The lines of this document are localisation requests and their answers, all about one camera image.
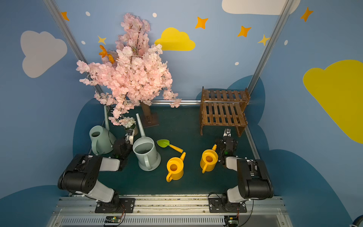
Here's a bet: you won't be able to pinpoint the green yellow toy shovel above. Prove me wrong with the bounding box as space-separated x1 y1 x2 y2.
157 139 183 153

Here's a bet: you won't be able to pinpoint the brown wooden slatted shelf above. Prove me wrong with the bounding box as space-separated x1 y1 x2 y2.
199 89 251 137

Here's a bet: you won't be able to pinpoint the small potted white flowers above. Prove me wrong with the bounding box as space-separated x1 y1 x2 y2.
123 117 139 136

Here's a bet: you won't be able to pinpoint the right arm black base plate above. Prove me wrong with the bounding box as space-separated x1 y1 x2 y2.
208 198 247 213

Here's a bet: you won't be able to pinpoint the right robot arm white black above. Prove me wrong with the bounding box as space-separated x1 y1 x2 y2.
216 128 274 212

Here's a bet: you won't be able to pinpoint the back aluminium wall rail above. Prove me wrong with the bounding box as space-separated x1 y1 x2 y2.
124 99 202 106

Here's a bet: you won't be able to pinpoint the yellow watering can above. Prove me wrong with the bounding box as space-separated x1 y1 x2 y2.
166 152 186 182
200 144 218 174

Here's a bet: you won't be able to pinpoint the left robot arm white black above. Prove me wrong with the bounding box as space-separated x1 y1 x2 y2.
58 130 135 214

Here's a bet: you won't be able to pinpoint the pale blue watering can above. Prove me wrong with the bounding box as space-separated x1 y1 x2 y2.
132 113 161 171

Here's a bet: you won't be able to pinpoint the sage green watering can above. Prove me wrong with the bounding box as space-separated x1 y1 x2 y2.
89 106 116 155

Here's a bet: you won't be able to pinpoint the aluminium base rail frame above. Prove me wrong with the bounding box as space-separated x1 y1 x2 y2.
47 194 293 227

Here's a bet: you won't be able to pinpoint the pink blossom artificial tree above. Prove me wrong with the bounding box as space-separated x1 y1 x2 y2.
76 13 181 128

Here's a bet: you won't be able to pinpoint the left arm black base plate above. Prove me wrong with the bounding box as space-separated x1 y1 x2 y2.
95 198 135 214

